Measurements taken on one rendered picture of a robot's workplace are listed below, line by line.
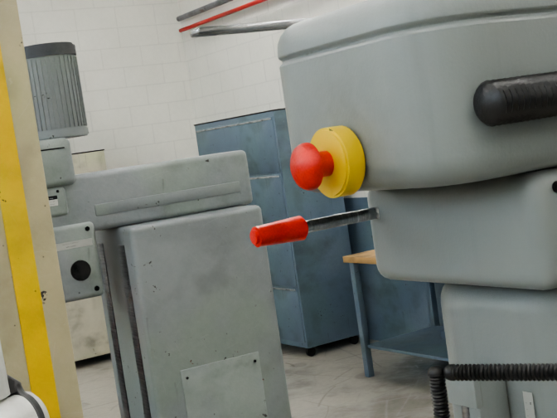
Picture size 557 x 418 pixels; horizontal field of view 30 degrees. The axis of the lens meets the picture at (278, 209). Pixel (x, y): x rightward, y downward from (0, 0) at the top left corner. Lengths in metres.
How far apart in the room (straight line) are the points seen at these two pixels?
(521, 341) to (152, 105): 9.85
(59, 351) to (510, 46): 1.92
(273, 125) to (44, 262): 5.77
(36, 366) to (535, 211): 1.87
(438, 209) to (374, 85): 0.16
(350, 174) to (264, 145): 7.52
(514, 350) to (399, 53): 0.30
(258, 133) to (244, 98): 1.54
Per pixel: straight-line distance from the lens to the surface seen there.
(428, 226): 0.97
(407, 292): 8.27
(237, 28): 0.98
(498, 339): 0.98
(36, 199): 2.58
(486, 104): 0.79
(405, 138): 0.83
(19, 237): 2.56
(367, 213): 1.02
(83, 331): 9.49
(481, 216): 0.91
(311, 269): 8.36
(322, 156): 0.87
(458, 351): 1.03
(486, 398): 0.97
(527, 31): 0.86
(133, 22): 10.77
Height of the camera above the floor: 1.79
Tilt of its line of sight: 4 degrees down
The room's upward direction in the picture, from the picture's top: 8 degrees counter-clockwise
